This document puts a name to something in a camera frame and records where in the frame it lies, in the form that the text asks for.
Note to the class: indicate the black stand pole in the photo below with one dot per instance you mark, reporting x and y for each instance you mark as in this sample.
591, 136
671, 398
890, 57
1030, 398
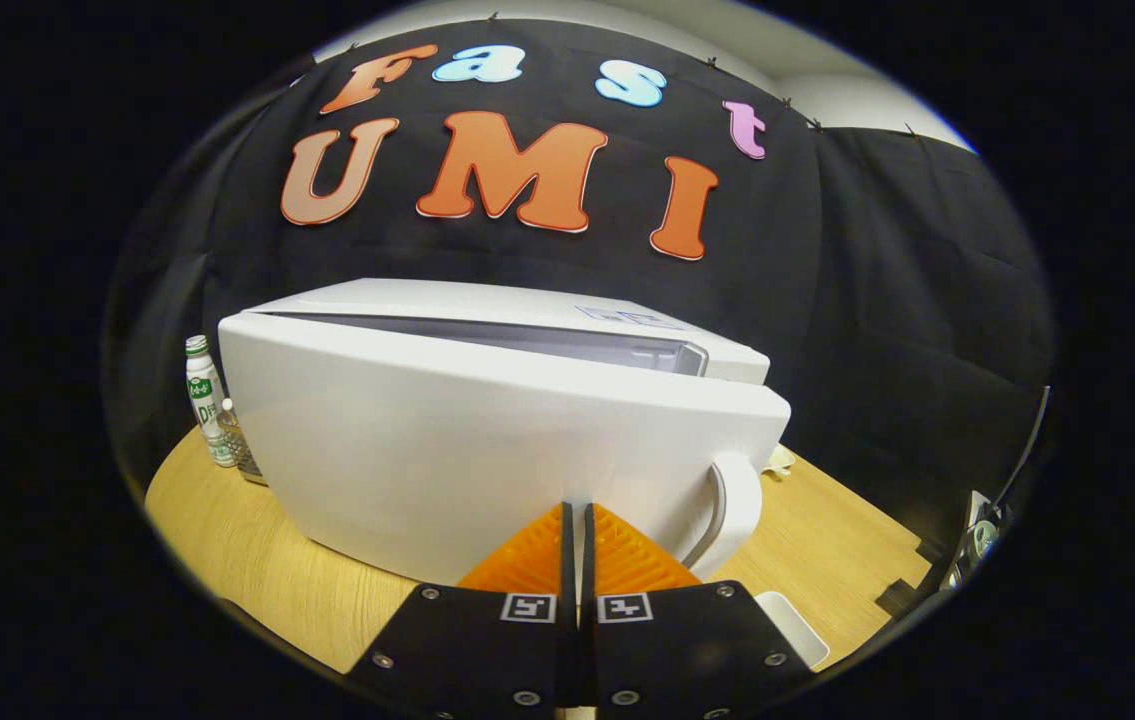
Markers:
1027, 450

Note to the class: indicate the black table clamp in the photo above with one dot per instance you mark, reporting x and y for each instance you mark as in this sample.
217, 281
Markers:
897, 597

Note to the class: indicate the white microwave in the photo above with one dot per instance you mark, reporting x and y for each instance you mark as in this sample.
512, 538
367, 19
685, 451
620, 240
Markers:
427, 450

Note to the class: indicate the small cream compartment dish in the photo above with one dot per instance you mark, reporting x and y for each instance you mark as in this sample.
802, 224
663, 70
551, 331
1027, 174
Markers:
780, 460

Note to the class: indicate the white bottle green label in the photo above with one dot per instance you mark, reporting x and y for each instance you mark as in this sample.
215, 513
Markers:
202, 400

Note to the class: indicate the small white rectangular dish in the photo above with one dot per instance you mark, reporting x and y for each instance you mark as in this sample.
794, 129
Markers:
797, 625

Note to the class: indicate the white device beside table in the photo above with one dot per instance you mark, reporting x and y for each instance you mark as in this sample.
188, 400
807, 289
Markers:
982, 535

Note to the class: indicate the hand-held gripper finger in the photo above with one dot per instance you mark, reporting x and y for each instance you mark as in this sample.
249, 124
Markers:
588, 560
568, 560

